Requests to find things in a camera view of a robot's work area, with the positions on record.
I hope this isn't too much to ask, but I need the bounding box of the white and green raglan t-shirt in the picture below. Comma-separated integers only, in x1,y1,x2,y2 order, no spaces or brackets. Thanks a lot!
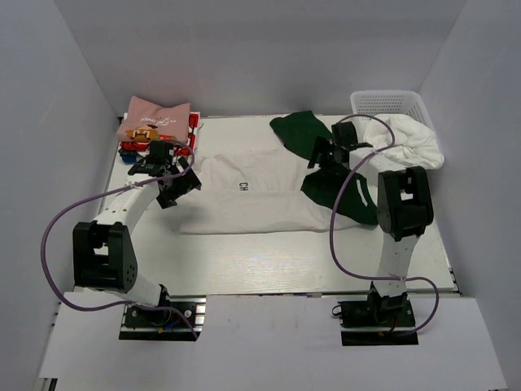
179,111,378,235

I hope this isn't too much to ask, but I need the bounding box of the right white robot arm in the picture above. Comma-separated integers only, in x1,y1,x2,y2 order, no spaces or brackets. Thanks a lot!
308,116,434,325

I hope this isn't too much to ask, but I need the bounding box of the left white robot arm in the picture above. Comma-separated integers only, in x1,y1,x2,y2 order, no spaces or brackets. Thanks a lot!
72,141,202,325

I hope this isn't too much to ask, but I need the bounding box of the folded red t-shirt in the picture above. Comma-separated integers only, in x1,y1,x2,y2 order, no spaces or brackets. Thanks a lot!
118,110,201,158

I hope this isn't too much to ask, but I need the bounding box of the folded blue white t-shirt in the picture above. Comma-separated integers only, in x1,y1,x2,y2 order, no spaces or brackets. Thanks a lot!
118,148,143,165

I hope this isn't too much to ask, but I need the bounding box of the folded pink t-shirt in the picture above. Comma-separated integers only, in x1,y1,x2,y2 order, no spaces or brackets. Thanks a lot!
116,96,191,143

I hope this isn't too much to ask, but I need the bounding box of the white plastic basket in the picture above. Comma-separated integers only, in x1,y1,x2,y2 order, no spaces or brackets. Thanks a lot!
350,90,432,127

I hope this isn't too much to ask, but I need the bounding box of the crumpled white t-shirt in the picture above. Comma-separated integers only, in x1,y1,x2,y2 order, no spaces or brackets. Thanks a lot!
361,114,444,169

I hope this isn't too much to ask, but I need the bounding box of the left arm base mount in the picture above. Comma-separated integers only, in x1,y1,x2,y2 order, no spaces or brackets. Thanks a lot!
119,297,206,342

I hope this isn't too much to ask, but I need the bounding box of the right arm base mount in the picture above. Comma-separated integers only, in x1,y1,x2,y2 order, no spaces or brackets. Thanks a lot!
331,301,418,347

